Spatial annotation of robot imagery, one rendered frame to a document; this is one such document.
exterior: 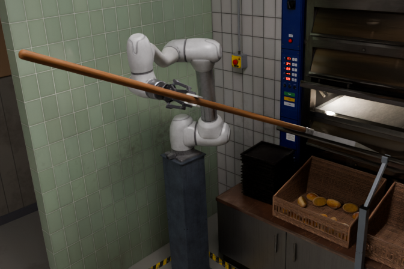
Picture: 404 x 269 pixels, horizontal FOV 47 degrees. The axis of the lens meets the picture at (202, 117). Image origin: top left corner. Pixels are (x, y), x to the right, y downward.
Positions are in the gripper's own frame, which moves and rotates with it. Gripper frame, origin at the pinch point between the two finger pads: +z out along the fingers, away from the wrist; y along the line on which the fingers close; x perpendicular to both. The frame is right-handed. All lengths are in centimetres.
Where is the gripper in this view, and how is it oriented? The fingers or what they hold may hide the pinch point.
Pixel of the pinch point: (193, 99)
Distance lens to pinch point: 193.0
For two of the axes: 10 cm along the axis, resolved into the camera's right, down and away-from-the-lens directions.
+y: -2.6, 9.6, 0.4
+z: 7.2, 2.2, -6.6
